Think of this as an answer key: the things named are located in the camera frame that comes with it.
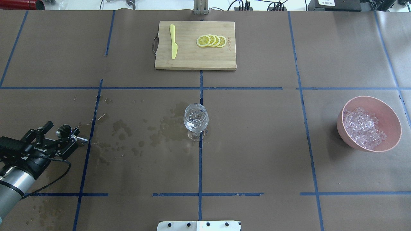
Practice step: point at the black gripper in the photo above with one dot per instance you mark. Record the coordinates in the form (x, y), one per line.
(36, 162)

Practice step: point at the steel jigger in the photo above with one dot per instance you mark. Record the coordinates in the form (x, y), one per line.
(66, 131)

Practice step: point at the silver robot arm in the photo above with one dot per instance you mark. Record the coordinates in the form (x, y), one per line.
(16, 182)

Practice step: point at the clear wine glass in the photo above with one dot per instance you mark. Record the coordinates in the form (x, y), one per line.
(196, 120)

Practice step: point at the clear ice cubes pile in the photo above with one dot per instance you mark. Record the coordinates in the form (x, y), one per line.
(363, 127)

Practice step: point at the red thermos bottle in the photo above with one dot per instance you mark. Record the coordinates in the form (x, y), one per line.
(22, 5)

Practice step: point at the yellow plastic knife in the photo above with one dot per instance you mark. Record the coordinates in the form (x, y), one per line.
(174, 45)

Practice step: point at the bamboo cutting board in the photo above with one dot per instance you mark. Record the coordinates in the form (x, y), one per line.
(190, 56)

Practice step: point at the lemon slice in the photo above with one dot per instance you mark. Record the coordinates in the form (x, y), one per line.
(216, 41)
(221, 42)
(212, 40)
(202, 41)

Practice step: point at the brown paper table cover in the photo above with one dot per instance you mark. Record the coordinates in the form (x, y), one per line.
(272, 158)

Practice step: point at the pink bowl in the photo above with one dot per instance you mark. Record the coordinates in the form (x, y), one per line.
(388, 122)

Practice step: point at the black box device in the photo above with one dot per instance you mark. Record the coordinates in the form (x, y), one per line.
(335, 5)

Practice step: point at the aluminium frame post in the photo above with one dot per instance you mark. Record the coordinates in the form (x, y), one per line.
(200, 7)

